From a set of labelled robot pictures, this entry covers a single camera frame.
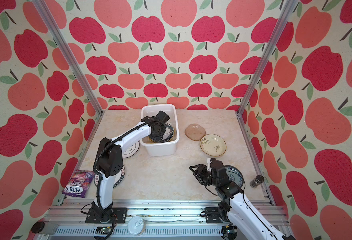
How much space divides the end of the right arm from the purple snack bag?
0.63 metres

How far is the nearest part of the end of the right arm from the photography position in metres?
0.60

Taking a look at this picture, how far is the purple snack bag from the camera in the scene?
2.62ft
